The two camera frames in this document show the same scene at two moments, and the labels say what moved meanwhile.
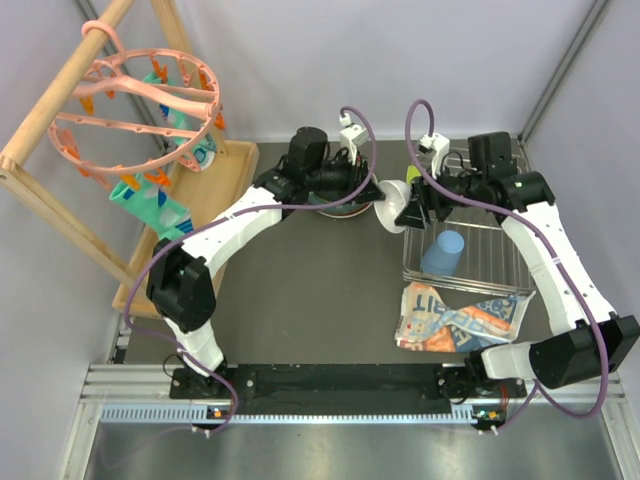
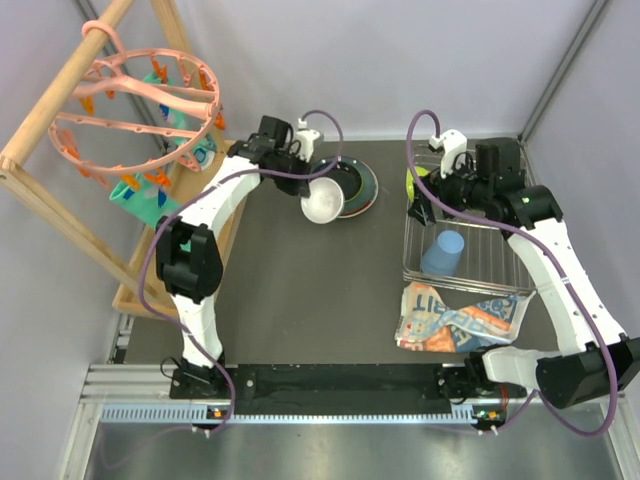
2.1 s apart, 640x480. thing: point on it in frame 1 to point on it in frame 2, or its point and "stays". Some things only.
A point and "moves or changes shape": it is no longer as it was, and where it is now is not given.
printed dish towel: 425,323 stays
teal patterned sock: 151,202 stays
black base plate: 345,389 stays
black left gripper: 357,174 to 299,187
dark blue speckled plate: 329,197 moves or changes shape
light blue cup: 443,255 stays
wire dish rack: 489,260 stays
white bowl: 397,195 to 325,202
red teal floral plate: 345,210 stays
